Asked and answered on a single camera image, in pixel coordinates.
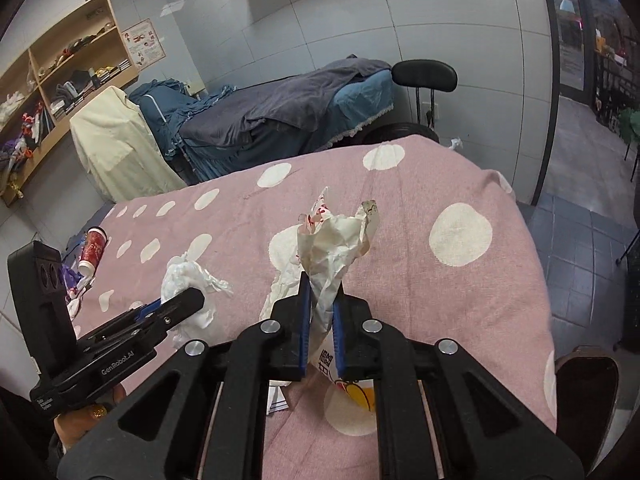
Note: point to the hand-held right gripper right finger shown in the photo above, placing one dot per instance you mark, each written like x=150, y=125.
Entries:
x=340, y=340

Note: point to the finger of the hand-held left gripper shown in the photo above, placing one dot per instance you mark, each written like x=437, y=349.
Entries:
x=147, y=310
x=175, y=310

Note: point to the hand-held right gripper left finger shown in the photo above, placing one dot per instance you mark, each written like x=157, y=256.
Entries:
x=303, y=325

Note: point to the white plastic bag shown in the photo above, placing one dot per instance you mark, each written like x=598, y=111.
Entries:
x=187, y=277

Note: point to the white printed paper bag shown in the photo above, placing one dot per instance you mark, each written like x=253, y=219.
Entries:
x=330, y=245

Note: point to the person's left hand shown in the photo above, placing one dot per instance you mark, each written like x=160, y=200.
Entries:
x=92, y=412

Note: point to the small crumpled white wrapper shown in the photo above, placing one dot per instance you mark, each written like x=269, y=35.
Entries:
x=285, y=290

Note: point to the red paper cup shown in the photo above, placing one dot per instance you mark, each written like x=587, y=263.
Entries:
x=92, y=252

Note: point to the pink polka dot blanket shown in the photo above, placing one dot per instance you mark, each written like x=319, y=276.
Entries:
x=425, y=310

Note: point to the cream cloth cover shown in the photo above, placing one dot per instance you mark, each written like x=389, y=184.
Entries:
x=125, y=150

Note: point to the grey blanket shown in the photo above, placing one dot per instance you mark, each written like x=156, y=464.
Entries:
x=280, y=105

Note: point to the white paper ball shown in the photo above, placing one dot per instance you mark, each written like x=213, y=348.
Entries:
x=457, y=144

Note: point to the blue skirted massage bed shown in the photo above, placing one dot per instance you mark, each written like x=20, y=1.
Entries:
x=365, y=100

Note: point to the black chair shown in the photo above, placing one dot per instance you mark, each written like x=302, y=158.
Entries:
x=425, y=75

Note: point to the wooden shelf cabinet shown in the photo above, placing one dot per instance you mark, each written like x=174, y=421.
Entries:
x=65, y=30

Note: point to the wall poster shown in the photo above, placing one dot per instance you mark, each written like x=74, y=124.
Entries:
x=143, y=42

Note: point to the black door frame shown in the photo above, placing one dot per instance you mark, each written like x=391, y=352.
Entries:
x=547, y=85

